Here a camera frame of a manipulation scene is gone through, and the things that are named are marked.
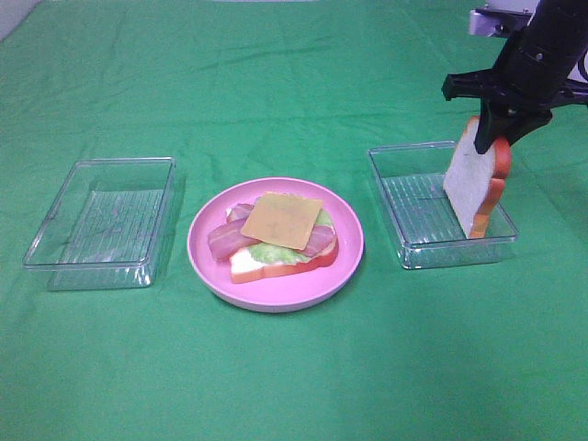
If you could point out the clear plastic tray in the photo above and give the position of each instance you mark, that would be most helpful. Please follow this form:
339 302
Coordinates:
423 228
108 225

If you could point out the clear right plastic tray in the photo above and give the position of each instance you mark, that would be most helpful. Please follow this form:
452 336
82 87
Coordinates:
423 228

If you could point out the yellow cheese slice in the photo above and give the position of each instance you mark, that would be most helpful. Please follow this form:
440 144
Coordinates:
282 219

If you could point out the bacon strip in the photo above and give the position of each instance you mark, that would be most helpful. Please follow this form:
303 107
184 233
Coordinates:
227 239
322 233

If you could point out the clear left plastic tray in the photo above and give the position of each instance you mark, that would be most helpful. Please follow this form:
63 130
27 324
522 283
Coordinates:
108 225

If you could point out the bread slice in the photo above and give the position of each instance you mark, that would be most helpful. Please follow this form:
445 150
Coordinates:
474 182
245 269

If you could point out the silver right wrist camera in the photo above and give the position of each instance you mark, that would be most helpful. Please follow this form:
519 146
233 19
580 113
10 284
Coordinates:
501 23

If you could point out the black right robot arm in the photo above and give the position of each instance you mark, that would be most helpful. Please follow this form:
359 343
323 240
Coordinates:
569 17

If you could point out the pink round plate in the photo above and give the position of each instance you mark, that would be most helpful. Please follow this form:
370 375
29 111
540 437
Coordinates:
276 294

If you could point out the green lettuce leaf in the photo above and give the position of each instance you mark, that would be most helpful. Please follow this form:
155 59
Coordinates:
267 253

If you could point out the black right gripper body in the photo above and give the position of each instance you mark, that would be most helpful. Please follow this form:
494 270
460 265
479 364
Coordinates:
530 73

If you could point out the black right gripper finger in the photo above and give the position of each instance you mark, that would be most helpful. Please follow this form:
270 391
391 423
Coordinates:
493 123
520 123

